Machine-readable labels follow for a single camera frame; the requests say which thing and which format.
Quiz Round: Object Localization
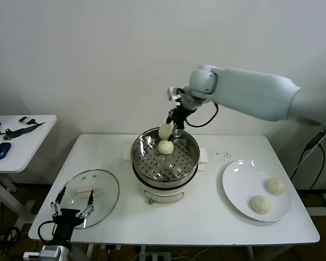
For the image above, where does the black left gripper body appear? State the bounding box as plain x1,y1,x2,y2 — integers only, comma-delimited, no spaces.
53,208,84,245

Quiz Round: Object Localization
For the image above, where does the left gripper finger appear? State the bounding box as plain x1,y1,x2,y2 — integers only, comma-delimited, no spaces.
50,186,67,218
75,189,95,219

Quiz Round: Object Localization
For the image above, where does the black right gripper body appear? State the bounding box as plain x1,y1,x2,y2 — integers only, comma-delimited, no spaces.
170,106,197,129

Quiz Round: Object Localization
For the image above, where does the white steamed baozi bun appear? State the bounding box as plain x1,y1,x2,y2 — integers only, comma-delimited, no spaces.
158,140,175,156
249,195,272,215
265,178,285,195
158,123,173,139

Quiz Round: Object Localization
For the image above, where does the glass lid with cream handle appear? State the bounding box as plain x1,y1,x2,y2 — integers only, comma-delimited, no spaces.
55,169,120,230

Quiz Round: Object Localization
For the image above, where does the perforated steel steamer basket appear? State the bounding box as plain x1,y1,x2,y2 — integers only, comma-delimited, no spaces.
131,126,200,183

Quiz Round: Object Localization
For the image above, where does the small white side table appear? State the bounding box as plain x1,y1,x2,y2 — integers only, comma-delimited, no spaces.
0,115,58,232

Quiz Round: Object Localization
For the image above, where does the white table underframe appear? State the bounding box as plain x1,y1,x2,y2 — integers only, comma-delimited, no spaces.
84,244,258,261

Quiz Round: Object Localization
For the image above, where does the blue computer mouse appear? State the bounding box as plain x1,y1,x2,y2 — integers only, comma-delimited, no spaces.
0,142,12,161

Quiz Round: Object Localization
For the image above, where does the large white plate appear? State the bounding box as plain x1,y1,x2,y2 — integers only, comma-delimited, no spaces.
221,159,292,222

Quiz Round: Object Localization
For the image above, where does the small black white device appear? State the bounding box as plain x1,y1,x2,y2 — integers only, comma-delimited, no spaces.
18,116,36,126

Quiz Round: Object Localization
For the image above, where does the grey power strip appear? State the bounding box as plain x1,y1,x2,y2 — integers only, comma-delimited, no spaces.
140,251,172,261

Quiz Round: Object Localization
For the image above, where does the white furniture foot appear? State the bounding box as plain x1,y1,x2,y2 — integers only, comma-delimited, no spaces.
305,192,326,217

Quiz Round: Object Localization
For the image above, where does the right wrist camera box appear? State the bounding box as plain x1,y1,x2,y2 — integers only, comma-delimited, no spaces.
167,86,183,102

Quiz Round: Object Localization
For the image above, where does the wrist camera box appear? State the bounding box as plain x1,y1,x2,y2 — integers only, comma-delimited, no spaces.
167,86,183,102
23,246,68,259

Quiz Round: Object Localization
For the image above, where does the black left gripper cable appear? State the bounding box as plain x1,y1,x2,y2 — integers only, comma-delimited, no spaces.
37,220,57,244

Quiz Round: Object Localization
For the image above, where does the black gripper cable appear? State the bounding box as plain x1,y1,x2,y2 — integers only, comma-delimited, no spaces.
37,220,57,244
184,102,220,128

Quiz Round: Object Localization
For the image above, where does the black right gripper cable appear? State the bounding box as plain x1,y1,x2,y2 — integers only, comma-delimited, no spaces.
184,102,220,128

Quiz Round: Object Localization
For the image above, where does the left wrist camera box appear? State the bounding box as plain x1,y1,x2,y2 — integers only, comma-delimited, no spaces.
23,246,68,259

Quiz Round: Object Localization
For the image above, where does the coiled black floor cable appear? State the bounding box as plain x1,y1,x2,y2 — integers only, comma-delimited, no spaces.
0,227,22,247

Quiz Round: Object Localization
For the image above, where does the black power adapter cable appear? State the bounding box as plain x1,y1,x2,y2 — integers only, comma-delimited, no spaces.
289,126,326,191

